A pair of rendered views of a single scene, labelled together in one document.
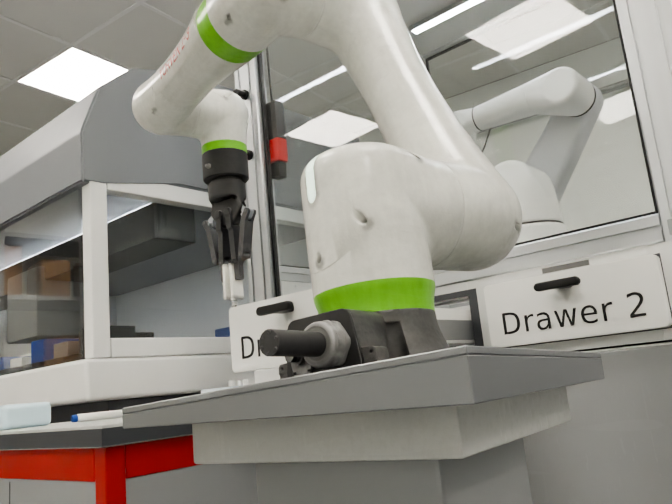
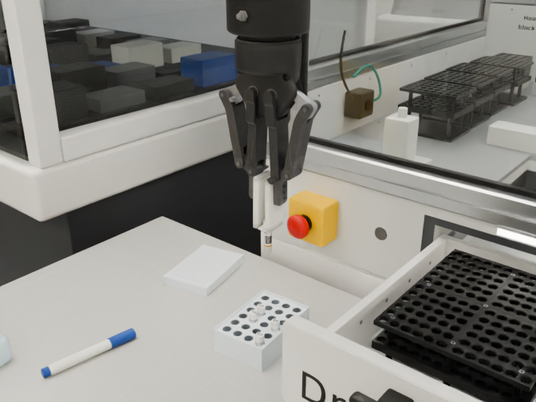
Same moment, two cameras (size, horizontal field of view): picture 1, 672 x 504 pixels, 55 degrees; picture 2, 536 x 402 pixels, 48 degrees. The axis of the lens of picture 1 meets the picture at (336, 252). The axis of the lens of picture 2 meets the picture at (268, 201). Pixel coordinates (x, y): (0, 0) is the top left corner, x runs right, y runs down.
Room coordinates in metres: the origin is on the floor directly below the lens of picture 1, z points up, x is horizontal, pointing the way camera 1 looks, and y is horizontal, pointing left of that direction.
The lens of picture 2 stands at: (0.57, 0.21, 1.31)
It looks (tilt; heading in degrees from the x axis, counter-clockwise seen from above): 24 degrees down; 359
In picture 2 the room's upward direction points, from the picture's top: straight up
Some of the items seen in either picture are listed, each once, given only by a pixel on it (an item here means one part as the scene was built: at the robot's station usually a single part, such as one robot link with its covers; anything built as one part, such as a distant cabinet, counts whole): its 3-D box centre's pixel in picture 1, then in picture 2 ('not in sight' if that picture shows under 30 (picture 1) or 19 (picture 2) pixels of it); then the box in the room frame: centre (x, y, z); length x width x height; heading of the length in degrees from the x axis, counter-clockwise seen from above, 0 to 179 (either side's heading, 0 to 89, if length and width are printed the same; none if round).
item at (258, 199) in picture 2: (229, 282); (262, 199); (1.26, 0.21, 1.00); 0.03 x 0.01 x 0.07; 145
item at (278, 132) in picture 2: (235, 235); (278, 135); (1.25, 0.19, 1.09); 0.04 x 0.01 x 0.11; 145
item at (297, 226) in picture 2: not in sight; (299, 225); (1.44, 0.15, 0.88); 0.04 x 0.03 x 0.04; 50
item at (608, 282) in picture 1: (569, 304); not in sight; (1.06, -0.37, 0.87); 0.29 x 0.02 x 0.11; 50
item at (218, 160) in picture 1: (227, 170); (269, 8); (1.26, 0.20, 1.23); 0.12 x 0.09 x 0.06; 145
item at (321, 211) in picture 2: not in sight; (312, 218); (1.46, 0.13, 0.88); 0.07 x 0.05 x 0.07; 50
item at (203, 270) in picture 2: not in sight; (204, 268); (1.48, 0.32, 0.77); 0.13 x 0.09 x 0.02; 153
